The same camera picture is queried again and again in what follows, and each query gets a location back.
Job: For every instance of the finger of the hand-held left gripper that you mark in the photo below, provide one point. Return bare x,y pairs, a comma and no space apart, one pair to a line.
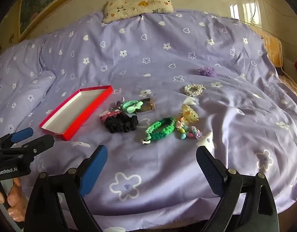
42,143
22,134

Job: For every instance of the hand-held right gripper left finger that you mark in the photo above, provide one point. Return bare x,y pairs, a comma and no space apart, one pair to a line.
95,171

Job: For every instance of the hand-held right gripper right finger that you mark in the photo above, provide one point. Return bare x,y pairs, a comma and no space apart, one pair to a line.
208,174

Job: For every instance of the red shallow box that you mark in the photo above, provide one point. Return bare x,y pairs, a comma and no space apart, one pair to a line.
73,111

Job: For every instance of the black scrunchie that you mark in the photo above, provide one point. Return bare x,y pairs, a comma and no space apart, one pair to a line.
121,123

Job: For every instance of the pink hair clip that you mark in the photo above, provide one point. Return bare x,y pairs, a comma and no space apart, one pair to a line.
107,116

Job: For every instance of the yellow hair claw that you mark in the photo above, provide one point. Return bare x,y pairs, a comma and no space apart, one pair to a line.
189,113

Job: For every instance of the gold wristwatch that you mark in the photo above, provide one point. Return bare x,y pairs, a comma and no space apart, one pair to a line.
147,104

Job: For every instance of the person's left hand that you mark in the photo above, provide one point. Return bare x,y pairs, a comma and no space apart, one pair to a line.
15,195

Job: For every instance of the purple gem brooch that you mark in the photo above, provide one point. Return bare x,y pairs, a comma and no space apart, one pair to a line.
117,104

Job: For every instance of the purple scrunchie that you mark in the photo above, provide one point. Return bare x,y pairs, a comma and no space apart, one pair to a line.
206,72

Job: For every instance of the purple floral blanket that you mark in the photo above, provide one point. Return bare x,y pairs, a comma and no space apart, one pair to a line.
163,53

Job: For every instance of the framed landscape picture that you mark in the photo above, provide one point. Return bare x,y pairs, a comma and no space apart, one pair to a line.
42,0

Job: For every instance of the orange quilted cloth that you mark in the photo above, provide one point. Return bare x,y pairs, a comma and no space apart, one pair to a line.
273,48

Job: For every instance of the printed cream pillow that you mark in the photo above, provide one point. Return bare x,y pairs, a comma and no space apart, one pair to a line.
138,4

